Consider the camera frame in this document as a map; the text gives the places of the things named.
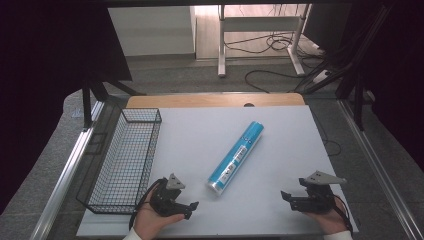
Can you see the black metal stand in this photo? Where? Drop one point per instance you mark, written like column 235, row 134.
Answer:
column 358, row 100
column 93, row 96

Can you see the white table sheet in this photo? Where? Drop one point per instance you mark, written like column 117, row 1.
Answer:
column 266, row 186

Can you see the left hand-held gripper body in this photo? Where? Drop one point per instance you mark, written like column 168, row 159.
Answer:
column 163, row 200

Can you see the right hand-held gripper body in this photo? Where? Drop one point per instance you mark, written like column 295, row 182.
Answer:
column 315, row 196

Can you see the white cabinet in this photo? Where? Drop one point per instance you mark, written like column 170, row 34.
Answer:
column 150, row 30

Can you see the aluminium rail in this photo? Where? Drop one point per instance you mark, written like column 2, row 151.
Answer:
column 66, row 173
column 380, row 170

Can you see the person's left hand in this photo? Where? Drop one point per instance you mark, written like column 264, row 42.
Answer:
column 150, row 220

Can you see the white power strip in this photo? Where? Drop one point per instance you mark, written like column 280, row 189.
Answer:
column 321, row 76

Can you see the white metal desk frame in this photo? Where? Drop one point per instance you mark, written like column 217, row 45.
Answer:
column 256, row 23

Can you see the person's right hand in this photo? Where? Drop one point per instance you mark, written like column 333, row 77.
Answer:
column 330, row 218

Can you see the blue cylindrical roll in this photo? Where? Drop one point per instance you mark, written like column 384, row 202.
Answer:
column 235, row 157

